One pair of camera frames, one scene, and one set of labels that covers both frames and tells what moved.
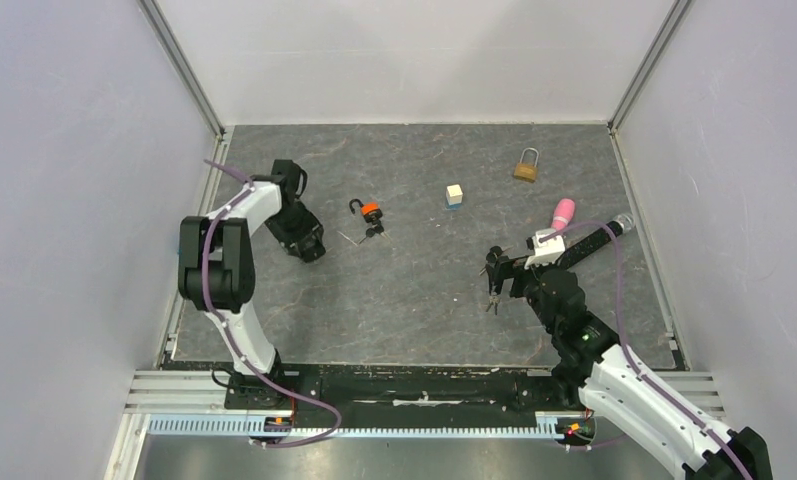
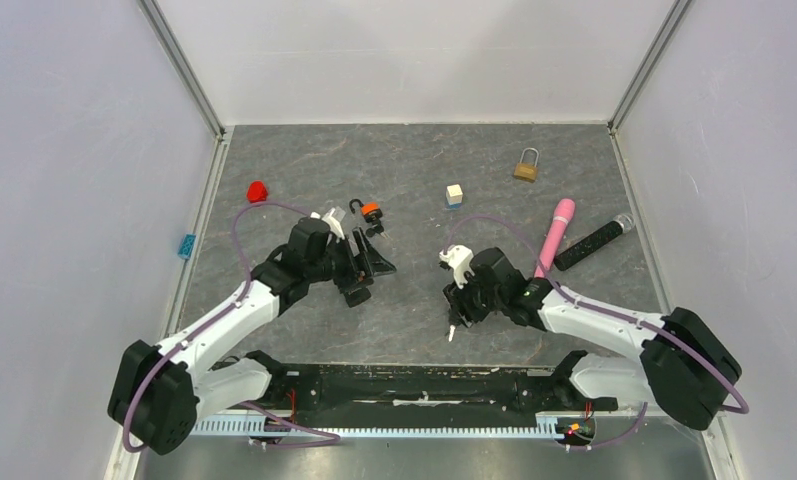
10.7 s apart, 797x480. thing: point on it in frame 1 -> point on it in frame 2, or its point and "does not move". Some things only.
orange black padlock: x=370 y=210 does not move
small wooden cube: x=454 y=197 does not move
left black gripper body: x=294 y=225 -> x=343 y=269
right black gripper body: x=523 y=280 -> x=472 y=302
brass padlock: x=526 y=171 does not move
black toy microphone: x=580 y=248 does not move
